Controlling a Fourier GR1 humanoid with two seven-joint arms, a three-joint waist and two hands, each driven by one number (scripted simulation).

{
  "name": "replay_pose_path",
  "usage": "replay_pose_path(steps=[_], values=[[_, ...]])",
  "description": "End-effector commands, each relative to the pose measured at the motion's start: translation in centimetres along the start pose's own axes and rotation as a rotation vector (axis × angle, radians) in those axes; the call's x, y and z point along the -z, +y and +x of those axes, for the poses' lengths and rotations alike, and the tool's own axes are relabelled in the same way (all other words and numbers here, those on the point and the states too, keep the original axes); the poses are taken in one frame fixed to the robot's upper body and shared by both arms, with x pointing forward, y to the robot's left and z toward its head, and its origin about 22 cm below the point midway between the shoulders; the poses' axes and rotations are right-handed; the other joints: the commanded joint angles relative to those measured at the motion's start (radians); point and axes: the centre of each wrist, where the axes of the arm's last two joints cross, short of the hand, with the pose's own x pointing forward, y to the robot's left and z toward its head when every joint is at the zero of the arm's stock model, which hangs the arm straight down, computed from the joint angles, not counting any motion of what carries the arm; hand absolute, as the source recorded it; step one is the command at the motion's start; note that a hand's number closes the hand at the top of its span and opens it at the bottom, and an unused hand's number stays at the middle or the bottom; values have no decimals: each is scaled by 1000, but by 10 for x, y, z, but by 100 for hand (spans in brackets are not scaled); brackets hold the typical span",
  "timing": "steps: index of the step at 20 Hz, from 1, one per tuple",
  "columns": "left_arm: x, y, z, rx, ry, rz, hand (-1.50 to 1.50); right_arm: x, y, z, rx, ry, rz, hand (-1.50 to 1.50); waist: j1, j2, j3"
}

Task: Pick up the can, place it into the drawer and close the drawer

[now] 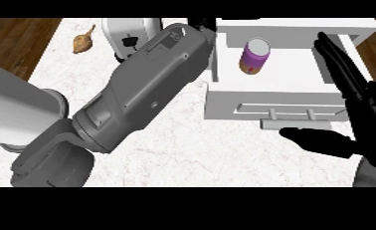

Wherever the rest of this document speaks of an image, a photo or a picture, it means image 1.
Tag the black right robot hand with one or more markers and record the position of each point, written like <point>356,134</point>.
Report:
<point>362,114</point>

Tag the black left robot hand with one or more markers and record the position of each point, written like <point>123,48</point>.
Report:
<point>201,23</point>

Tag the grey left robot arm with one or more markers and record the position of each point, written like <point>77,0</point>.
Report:
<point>146,81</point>

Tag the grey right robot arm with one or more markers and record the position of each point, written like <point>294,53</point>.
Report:
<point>368,176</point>

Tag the purple can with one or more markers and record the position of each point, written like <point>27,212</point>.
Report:
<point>254,57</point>

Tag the white drawer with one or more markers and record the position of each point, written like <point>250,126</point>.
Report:
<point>294,74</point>
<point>220,108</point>

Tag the white drawer front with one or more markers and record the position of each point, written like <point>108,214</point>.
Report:
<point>220,108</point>

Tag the white toaster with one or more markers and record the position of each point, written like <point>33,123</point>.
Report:
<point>117,30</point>

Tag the white cabinet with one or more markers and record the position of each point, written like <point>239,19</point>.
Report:
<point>294,25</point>

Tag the brown sweet potato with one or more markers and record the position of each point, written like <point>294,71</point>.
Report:
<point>83,42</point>

